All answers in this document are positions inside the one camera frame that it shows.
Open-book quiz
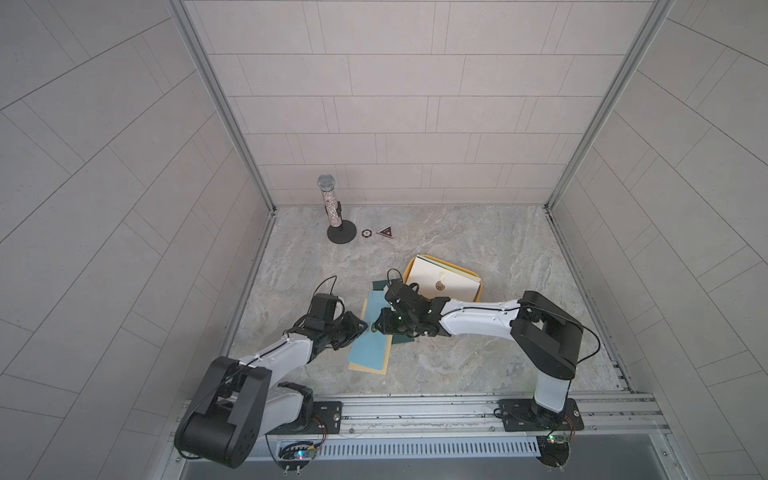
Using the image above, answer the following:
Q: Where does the light blue envelope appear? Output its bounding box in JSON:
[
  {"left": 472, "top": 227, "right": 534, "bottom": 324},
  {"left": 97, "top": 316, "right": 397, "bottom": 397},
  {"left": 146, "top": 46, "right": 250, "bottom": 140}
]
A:
[{"left": 347, "top": 289, "right": 394, "bottom": 371}]

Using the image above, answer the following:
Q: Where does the beige tan envelope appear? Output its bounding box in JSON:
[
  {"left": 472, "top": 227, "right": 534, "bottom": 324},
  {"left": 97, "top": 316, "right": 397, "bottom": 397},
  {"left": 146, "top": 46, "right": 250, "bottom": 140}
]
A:
[{"left": 347, "top": 298, "right": 394, "bottom": 376}]

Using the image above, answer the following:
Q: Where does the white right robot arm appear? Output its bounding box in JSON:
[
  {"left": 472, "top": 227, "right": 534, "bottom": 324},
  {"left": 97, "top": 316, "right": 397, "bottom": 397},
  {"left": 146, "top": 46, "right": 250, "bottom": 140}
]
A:
[{"left": 373, "top": 280, "right": 585, "bottom": 429}]

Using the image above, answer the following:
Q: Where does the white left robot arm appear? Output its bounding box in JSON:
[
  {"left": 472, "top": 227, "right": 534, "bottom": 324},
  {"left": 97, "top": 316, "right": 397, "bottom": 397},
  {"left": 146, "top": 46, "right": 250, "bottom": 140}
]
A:
[{"left": 174, "top": 294, "right": 368, "bottom": 468}]

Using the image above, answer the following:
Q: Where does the yellow plastic storage box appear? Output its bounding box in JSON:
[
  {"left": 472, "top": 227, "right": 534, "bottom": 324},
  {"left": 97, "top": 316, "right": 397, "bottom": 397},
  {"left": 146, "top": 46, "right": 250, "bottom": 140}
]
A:
[{"left": 401, "top": 253, "right": 485, "bottom": 303}]

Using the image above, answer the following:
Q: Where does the dark green envelope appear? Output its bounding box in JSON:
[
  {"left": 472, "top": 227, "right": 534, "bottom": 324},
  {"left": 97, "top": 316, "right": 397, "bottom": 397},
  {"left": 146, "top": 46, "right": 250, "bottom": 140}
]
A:
[{"left": 372, "top": 280, "right": 414, "bottom": 345}]

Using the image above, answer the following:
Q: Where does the rhinestone microphone on black stand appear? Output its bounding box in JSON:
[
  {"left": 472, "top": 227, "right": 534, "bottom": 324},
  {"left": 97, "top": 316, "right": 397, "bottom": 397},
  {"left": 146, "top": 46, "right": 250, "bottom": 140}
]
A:
[{"left": 317, "top": 174, "right": 357, "bottom": 244}]

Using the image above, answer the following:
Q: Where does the left green circuit board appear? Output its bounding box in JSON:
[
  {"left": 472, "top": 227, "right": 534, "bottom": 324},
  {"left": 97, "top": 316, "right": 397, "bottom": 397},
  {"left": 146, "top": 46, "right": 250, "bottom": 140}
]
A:
[{"left": 277, "top": 441, "right": 320, "bottom": 475}]

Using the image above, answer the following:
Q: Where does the green circuit board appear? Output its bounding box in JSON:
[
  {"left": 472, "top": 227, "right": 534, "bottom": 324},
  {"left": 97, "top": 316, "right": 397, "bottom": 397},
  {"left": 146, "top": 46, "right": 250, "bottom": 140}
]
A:
[
  {"left": 536, "top": 433, "right": 571, "bottom": 471},
  {"left": 277, "top": 441, "right": 320, "bottom": 475}
]

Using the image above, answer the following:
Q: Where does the right green circuit board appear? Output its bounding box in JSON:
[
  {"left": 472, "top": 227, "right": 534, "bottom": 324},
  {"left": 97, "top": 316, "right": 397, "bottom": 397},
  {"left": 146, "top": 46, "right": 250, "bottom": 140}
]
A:
[{"left": 536, "top": 433, "right": 571, "bottom": 471}]

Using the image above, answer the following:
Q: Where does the metal base rail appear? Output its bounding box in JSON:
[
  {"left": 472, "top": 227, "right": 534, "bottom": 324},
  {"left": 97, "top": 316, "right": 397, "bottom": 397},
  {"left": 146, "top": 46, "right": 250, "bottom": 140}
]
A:
[{"left": 236, "top": 392, "right": 671, "bottom": 468}]

